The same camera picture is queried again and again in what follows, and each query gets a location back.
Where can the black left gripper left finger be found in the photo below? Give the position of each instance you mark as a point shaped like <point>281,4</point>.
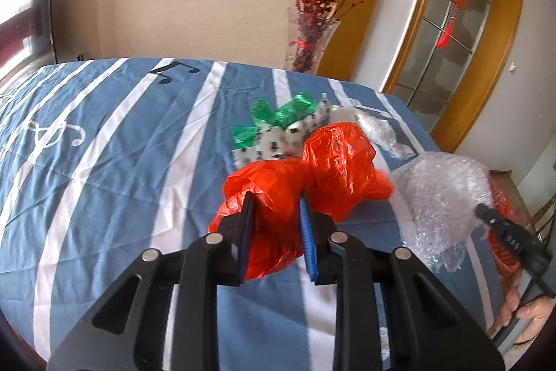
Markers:
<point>162,311</point>

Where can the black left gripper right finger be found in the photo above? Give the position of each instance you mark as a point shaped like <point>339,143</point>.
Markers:
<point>428,329</point>

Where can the bubble wrap sheet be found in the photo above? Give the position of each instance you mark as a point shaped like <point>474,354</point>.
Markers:
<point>441,192</point>

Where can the red plastic bag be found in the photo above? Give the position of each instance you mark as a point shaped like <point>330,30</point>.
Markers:
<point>336,172</point>

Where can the clear plastic bag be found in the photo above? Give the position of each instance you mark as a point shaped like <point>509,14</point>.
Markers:
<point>378,131</point>

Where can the white black patterned bag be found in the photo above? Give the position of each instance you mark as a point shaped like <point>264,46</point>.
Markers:
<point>273,143</point>

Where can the green plastic bag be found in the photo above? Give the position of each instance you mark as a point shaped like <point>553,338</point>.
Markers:
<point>263,114</point>

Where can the red lined trash basket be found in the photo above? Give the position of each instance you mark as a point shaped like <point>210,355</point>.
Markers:
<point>503,239</point>

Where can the person's right hand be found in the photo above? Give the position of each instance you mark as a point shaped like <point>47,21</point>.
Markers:
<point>536,311</point>

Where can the wooden stair railing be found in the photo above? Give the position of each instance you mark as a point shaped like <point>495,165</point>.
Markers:
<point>540,221</point>

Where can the blue white striped tablecloth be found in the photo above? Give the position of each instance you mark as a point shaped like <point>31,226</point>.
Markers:
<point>104,158</point>

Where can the wooden glass sliding door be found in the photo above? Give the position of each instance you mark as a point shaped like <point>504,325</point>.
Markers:
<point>448,88</point>

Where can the red hanging knot ornament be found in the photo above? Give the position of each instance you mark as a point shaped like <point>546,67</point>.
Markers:
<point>457,5</point>

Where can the glass vase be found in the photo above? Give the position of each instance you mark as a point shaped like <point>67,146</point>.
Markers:
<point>308,36</point>

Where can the black television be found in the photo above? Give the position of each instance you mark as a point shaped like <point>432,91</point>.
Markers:
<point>27,37</point>

